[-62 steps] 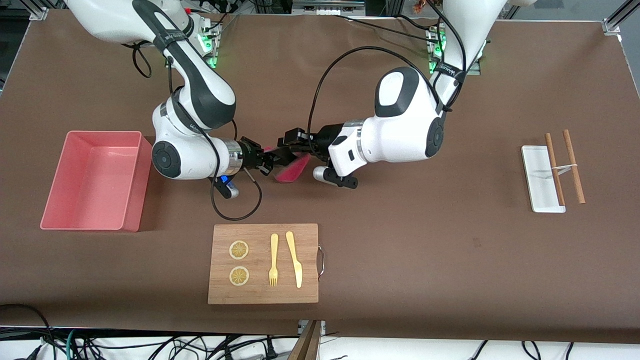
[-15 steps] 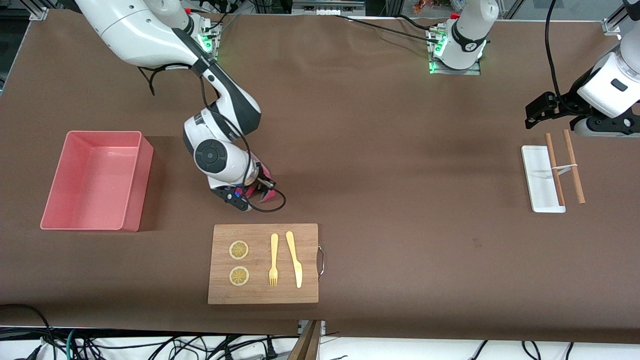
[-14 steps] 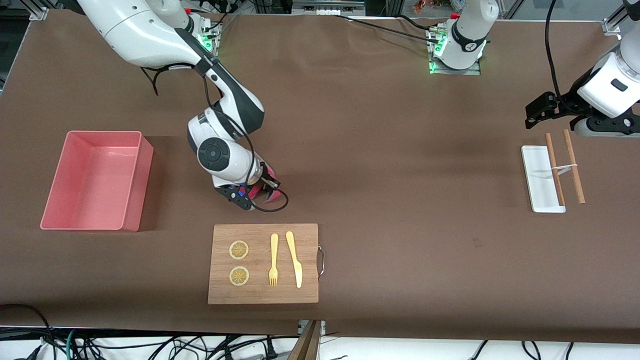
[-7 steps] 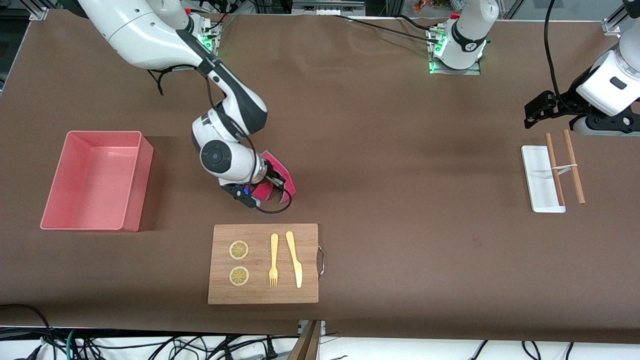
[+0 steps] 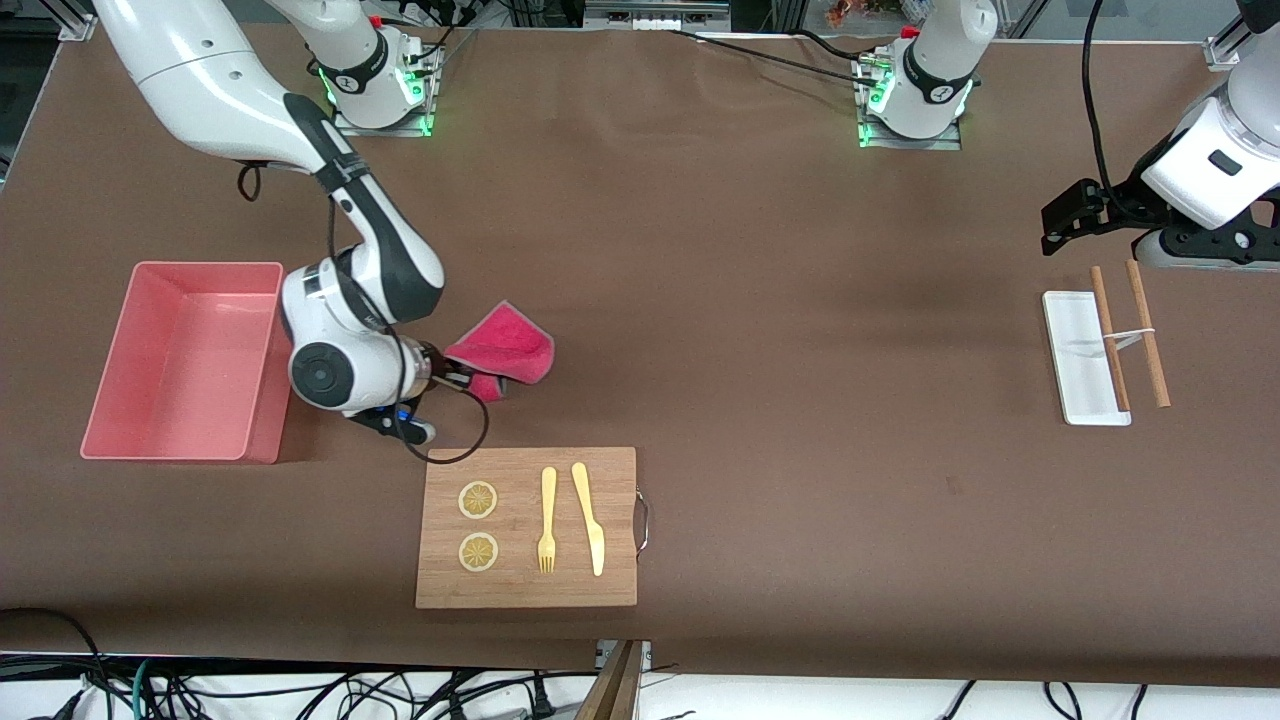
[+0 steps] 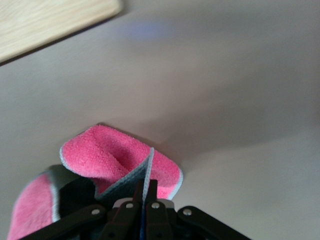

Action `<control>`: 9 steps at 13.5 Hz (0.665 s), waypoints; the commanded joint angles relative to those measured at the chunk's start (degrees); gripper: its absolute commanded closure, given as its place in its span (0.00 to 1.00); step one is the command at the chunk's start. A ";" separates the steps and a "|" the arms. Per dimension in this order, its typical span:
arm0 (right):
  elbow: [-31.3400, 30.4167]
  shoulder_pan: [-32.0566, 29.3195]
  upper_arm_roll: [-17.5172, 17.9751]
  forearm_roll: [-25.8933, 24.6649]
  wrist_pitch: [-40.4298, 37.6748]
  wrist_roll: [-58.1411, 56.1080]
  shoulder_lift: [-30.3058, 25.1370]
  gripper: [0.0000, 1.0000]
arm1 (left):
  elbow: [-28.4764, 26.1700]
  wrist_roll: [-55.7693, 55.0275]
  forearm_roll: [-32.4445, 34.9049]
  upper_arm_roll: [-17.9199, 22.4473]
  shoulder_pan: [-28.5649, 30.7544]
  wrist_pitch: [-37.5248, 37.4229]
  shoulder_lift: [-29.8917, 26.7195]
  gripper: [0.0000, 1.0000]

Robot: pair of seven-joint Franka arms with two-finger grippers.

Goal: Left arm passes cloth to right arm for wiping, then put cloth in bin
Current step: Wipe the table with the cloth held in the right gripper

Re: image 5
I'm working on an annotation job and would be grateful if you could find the pink cloth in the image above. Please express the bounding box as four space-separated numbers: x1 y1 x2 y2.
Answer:
443 300 556 403

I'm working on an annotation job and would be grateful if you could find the white rectangular tray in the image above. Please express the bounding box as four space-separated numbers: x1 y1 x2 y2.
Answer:
1042 290 1133 428

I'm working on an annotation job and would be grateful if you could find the yellow plastic fork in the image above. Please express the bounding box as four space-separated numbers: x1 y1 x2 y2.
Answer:
537 466 558 575

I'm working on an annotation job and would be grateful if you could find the yellow plastic knife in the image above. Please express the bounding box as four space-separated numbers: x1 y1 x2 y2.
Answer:
571 461 606 578

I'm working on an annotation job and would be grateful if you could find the wooden cutting board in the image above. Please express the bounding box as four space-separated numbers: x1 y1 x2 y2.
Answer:
415 447 638 609

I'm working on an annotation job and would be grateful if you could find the pink plastic bin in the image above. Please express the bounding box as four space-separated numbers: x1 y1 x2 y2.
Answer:
80 262 308 465

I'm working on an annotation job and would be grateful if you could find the colourful toy pile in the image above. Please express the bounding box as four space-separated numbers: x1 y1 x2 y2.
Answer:
825 0 936 29

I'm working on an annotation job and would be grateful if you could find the wooden plank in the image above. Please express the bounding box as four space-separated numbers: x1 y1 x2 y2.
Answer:
575 640 644 720

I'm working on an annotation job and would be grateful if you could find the grey metal box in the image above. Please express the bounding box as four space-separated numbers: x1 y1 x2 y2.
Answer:
585 0 731 31

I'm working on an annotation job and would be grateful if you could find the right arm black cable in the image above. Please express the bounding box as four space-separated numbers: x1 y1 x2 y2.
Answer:
237 160 491 467

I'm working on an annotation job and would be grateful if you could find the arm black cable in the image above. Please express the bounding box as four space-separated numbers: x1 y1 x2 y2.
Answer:
1083 0 1116 191
237 160 491 467

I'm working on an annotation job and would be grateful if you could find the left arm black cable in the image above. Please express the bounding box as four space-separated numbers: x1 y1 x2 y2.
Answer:
1083 0 1116 191

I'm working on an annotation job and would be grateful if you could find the aluminium frame corner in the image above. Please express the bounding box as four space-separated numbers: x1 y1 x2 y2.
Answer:
1205 18 1251 71
40 0 101 41

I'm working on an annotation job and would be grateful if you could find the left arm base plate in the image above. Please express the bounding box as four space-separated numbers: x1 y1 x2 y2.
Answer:
856 50 963 151

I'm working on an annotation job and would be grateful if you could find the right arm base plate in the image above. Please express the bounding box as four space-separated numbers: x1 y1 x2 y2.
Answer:
330 40 441 138

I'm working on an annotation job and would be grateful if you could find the short black table cable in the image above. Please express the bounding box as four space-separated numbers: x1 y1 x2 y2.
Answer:
795 28 876 61

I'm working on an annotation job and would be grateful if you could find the long black table cable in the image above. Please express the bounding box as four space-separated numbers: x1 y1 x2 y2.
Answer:
665 28 886 91

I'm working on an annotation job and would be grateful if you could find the thick black floor cable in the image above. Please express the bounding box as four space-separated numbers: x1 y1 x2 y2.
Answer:
0 606 106 720

